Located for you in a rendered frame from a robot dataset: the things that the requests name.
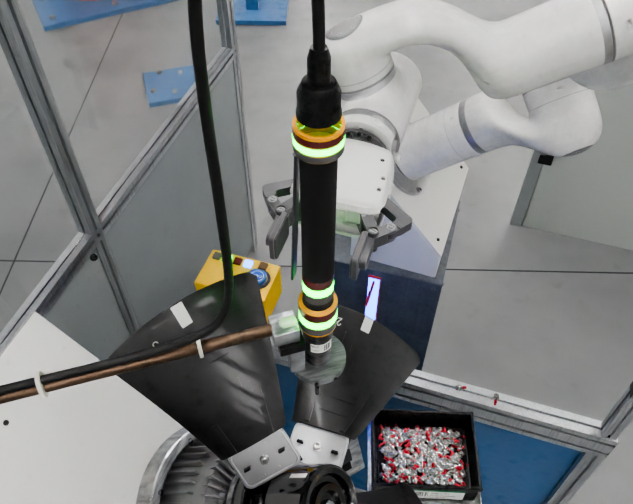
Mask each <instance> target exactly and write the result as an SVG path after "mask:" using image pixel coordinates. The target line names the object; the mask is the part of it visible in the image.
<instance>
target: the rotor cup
mask: <svg viewBox="0 0 633 504"><path fill-rule="evenodd" d="M303 473H307V475H306V477H305V478H289V477H290V476H291V474H303ZM329 500H331V501H333V502H334V504H358V499H357V493H356V490H355V487H354V484H353V482H352V480H351V478H350V476H349V475H348V474H347V472H346V471H345V470H344V469H342V468H341V467H339V466H337V465H334V464H331V463H316V464H297V465H295V466H293V467H292V468H290V469H288V470H286V471H284V472H283V473H281V474H279V475H277V476H275V477H274V478H272V479H270V480H268V481H267V482H265V483H263V484H261V485H259V486H258V487H256V488H253V489H250V490H249V489H248V488H247V487H246V486H245V485H244V484H243V482H242V481H241V479H240V481H239V483H238V485H237V488H236V492H235V496H234V502H233V504H326V502H327V501H329Z"/></svg>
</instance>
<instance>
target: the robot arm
mask: <svg viewBox="0 0 633 504"><path fill-rule="evenodd" d="M325 44H326V45H327V46H328V48H329V51H330V54H331V74H332V75H333V76H334V77H335V78H336V80H337V82H338V84H339V86H340V88H341V91H342V93H341V107H342V115H343V117H344V119H345V125H346V129H345V149H344V152H343V154H342V155H341V157H339V158H338V172H337V201H336V229H335V233H336V234H340V235H345V236H349V237H353V238H358V241H357V244H356V246H355V249H354V252H353V254H352V257H351V260H350V276H349V277H350V278H351V279H352V280H357V277H358V274H359V272H360V269H362V270H366V269H367V266H368V263H369V260H370V258H371V255H372V252H376V251H377V249H378V247H380V246H383V245H385V244H388V243H390V242H393V241H394V240H395V239H396V237H398V236H401V235H403V234H404V233H406V232H408V231H409V230H411V227H412V221H413V219H412V218H411V217H410V216H409V215H408V214H407V213H406V212H404V211H403V210H402V209H401V208H400V207H399V206H397V205H396V204H395V203H394V202H393V201H392V200H390V195H391V191H392V186H393V184H394V185H395V186H396V187H397V188H398V189H399V190H400V191H402V192H403V193H405V194H407V195H411V196H416V195H419V194H422V193H424V192H425V191H426V190H427V188H428V186H429V184H430V181H431V174H432V173H434V172H436V171H439V170H442V169H444V168H447V167H450V166H452V165H455V164H457V163H460V162H463V161H465V160H468V159H471V158H473V157H476V156H479V155H481V154H484V153H486V152H489V151H492V150H494V149H497V148H500V147H504V146H510V145H518V146H524V147H527V148H530V149H533V150H536V151H538V152H541V153H544V154H548V155H552V156H559V157H568V156H573V155H577V154H580V153H582V152H584V151H586V150H588V149H590V148H591V147H592V146H593V145H594V144H595V143H596V142H597V141H598V139H599V137H600V135H601V133H602V125H603V123H602V117H601V112H600V109H599V105H598V102H597V99H596V96H595V93H594V90H595V91H613V90H618V89H621V88H624V87H627V86H629V85H631V84H633V0H550V1H547V2H545V3H542V4H540V5H538V6H535V7H533V8H530V9H528V10H525V11H523V12H521V13H518V14H516V15H513V16H511V17H508V18H506V19H503V20H499V21H487V20H484V19H481V18H479V17H477V16H474V15H472V14H470V13H468V12H466V11H464V10H462V9H460V8H458V7H456V6H454V5H451V4H449V3H446V2H443V1H440V0H397V1H393V2H390V3H386V4H384V5H381V6H378V7H376V8H373V9H370V10H368V11H366V12H363V13H361V14H358V15H356V16H353V17H351V18H348V19H346V20H345V21H342V22H341V23H339V24H337V25H334V26H333V27H332V28H331V29H330V30H328V31H327V32H326V33H325ZM413 45H430V46H436V47H439V48H442V49H444V50H447V51H448V52H450V53H452V54H453V55H454V56H456V57H457V58H458V59H459V60H460V61H461V62H462V63H463V65H464V66H465V67H466V68H467V70H468V72H469V73H470V75H471V76H472V78H473V79H474V81H475V82H476V84H477V85H478V87H479V88H480V89H481V91H482V92H479V93H477V94H474V95H472V96H470V97H468V98H466V99H463V100H461V101H459V102H457V103H455V104H452V105H450V106H448V107H446V108H444V109H441V110H439V111H437V112H435V113H433V114H430V115H428V116H426V117H424V118H422V119H419V120H417V121H415V122H413V123H411V122H410V119H411V116H412V114H413V111H414V108H415V106H416V103H417V100H418V98H419V95H420V92H421V89H422V77H421V73H420V71H419V69H418V67H417V66H416V65H415V63H414V62H413V61H412V60H411V59H409V58H408V57H406V56H405V55H403V54H400V53H397V52H393V51H395V50H398V49H401V48H404V47H408V46H413ZM521 94H522V95H523V98H524V101H525V104H526V107H527V110H528V113H529V118H526V117H524V116H522V115H521V114H520V113H519V112H517V111H516V110H515V109H514V108H513V106H512V105H511V104H510V103H509V102H508V101H507V100H506V98H511V97H515V96H518V95H521ZM262 191H263V197H264V200H265V203H266V205H267V208H268V212H269V214H270V215H271V217H272V218H273V220H274V221H273V223H272V225H271V227H270V229H269V231H268V233H267V235H266V240H265V242H266V246H269V253H270V259H274V260H275V259H278V257H279V255H280V253H281V251H282V249H283V247H284V244H285V242H286V240H287V238H288V236H289V227H290V226H292V207H293V197H291V198H289V199H287V200H286V201H284V202H282V203H281V202H280V200H279V199H278V197H282V196H287V195H292V196H293V179H288V180H283V181H278V182H274V183H269V184H265V185H263V186H262ZM289 212H290V213H289ZM288 213H289V214H288ZM385 216H386V217H387V218H388V219H389V220H390V221H392V222H393V223H387V224H385V225H382V223H383V220H384V217H385Z"/></svg>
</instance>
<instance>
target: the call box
mask: <svg viewBox="0 0 633 504"><path fill-rule="evenodd" d="M215 252H220V253H221V251H219V250H212V252H211V254H210V256H209V257H208V259H207V261H206V263H205V264H204V266H203V268H202V270H201V271H200V273H199V275H198V277H197V278H196V280H195V287H196V291H198V290H200V289H202V288H204V287H206V286H208V285H210V284H213V283H215V282H218V281H220V280H223V279H224V274H223V264H222V257H221V259H220V260H216V259H212V256H213V254H214V253H215ZM232 256H233V258H232V263H233V261H234V259H235V257H239V258H243V261H242V263H241V265H240V266H239V265H235V264H233V276H234V275H237V274H240V273H244V272H249V273H250V272H251V271H252V270H253V269H258V266H259V264H260V262H262V261H258V260H254V259H250V258H246V257H242V256H238V255H234V254H232ZM246 259H247V260H251V261H253V265H252V267H251V268H247V267H243V264H244V262H245V260H246ZM263 271H264V272H266V275H267V281H266V283H265V284H263V285H262V286H259V288H260V292H261V297H262V301H263V306H264V311H265V315H266V320H267V323H268V316H270V315H272V312H273V310H274V308H275V306H276V304H277V301H278V299H279V297H280V295H281V293H282V283H281V268H280V266H277V265H273V264H269V263H268V267H267V269H266V270H263Z"/></svg>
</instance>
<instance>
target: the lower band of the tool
mask: <svg viewBox="0 0 633 504"><path fill-rule="evenodd" d="M302 296H303V294H302V292H301V293H300V295H299V298H298V303H299V306H300V308H301V310H302V311H303V312H304V313H306V314H308V315H310V316H314V317H322V316H326V315H328V314H330V313H332V312H333V311H334V310H335V308H336V306H337V303H338V299H337V295H336V293H335V292H334V294H333V296H334V301H333V304H332V305H331V306H330V307H329V308H328V309H326V310H324V311H312V310H310V309H308V308H307V307H305V305H304V304H303V301H302Z"/></svg>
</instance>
